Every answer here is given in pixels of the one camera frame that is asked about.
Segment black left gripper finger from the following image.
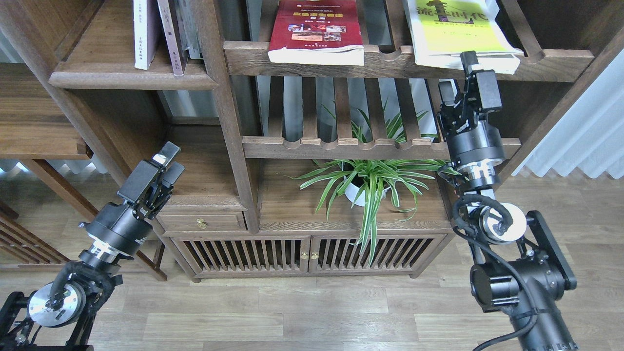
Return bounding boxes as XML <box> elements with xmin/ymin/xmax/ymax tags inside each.
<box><xmin>117</xmin><ymin>142</ymin><xmax>180</xmax><ymax>210</ymax></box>
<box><xmin>142</xmin><ymin>162</ymin><xmax>185</xmax><ymax>219</ymax></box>

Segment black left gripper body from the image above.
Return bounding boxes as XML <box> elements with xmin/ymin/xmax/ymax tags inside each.
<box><xmin>84</xmin><ymin>203</ymin><xmax>152</xmax><ymax>258</ymax></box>

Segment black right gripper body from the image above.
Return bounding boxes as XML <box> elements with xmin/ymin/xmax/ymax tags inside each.
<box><xmin>447</xmin><ymin>121</ymin><xmax>506</xmax><ymax>169</ymax></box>

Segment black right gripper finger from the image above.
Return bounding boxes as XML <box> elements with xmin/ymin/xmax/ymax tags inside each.
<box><xmin>460</xmin><ymin>51</ymin><xmax>502</xmax><ymax>125</ymax></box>
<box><xmin>438</xmin><ymin>80</ymin><xmax>471</xmax><ymax>141</ymax></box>

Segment yellow-green book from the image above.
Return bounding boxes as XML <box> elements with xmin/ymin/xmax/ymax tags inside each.
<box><xmin>404</xmin><ymin>0</ymin><xmax>522</xmax><ymax>74</ymax></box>

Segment white and lilac book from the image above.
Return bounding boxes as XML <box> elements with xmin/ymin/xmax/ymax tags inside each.
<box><xmin>132</xmin><ymin>0</ymin><xmax>162</xmax><ymax>70</ymax></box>

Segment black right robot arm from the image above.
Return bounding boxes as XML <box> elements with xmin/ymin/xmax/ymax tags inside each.
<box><xmin>437</xmin><ymin>51</ymin><xmax>579</xmax><ymax>351</ymax></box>

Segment upright white books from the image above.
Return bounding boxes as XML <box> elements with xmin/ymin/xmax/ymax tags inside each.
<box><xmin>158</xmin><ymin>0</ymin><xmax>203</xmax><ymax>76</ymax></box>

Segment small wooden drawer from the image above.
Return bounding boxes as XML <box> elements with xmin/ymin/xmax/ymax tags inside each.
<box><xmin>158</xmin><ymin>211</ymin><xmax>247</xmax><ymax>233</ymax></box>

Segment green spider plant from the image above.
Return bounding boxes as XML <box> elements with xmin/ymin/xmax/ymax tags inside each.
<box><xmin>289</xmin><ymin>100</ymin><xmax>469</xmax><ymax>266</ymax></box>

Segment white curtain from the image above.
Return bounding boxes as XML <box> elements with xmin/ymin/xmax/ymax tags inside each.
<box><xmin>512</xmin><ymin>52</ymin><xmax>624</xmax><ymax>178</ymax></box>

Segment white plant pot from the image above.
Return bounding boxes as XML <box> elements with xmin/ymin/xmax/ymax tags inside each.
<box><xmin>345</xmin><ymin>176</ymin><xmax>390</xmax><ymax>207</ymax></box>

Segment left slatted cabinet door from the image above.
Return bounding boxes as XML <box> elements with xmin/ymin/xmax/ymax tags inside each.
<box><xmin>173</xmin><ymin>236</ymin><xmax>311</xmax><ymax>279</ymax></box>

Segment slatted cabinet door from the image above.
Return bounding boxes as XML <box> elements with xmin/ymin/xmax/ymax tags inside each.
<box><xmin>173</xmin><ymin>236</ymin><xmax>311</xmax><ymax>279</ymax></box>
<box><xmin>308</xmin><ymin>234</ymin><xmax>446</xmax><ymax>277</ymax></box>

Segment right slatted cabinet door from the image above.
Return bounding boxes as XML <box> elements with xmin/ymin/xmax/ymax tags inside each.
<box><xmin>308</xmin><ymin>234</ymin><xmax>446</xmax><ymax>277</ymax></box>

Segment dark wooden bookshelf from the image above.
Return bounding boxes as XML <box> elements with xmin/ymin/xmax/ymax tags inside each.
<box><xmin>0</xmin><ymin>0</ymin><xmax>624</xmax><ymax>283</ymax></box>

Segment red book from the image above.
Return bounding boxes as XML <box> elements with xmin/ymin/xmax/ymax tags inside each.
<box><xmin>268</xmin><ymin>0</ymin><xmax>365</xmax><ymax>66</ymax></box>

